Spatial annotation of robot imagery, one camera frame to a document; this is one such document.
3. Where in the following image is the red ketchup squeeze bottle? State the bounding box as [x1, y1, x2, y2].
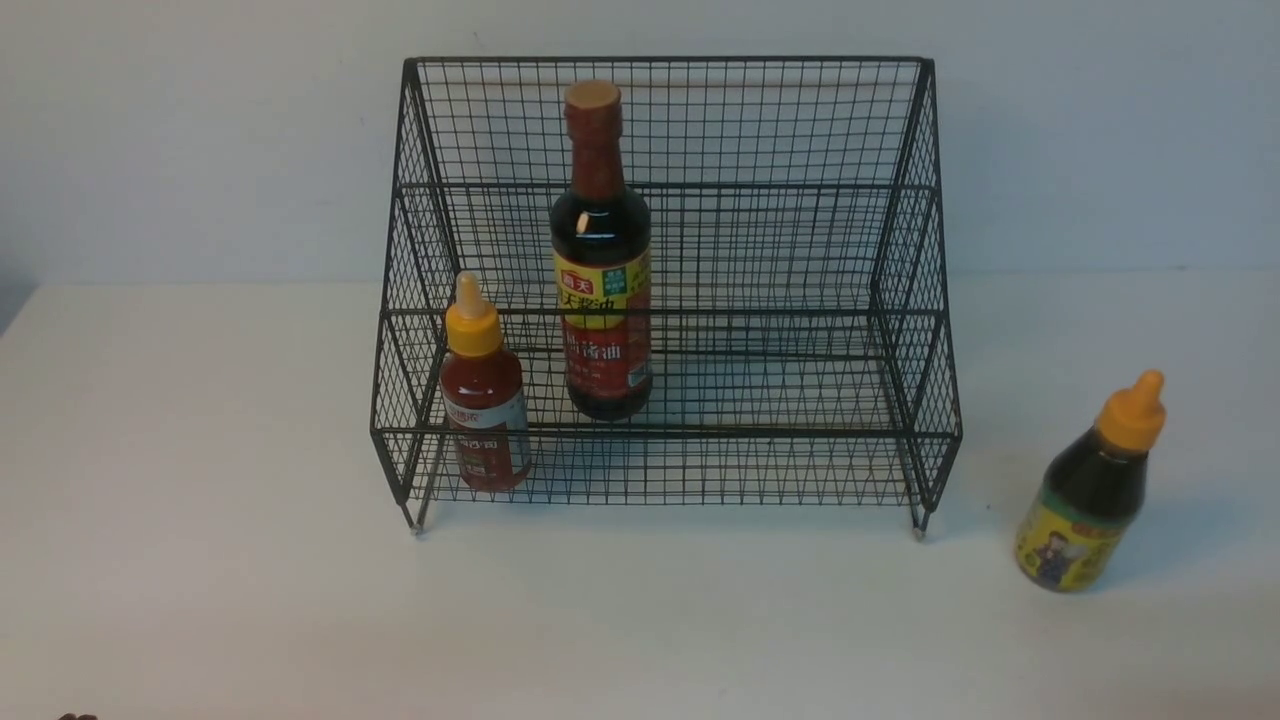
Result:
[440, 272, 532, 493]

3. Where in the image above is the dark sauce bottle yellow label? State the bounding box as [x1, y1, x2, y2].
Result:
[1014, 369, 1167, 593]

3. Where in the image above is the black wire mesh shelf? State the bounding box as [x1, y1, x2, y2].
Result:
[370, 55, 963, 539]

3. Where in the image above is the tall soy sauce bottle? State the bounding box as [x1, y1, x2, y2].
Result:
[549, 79, 653, 421]

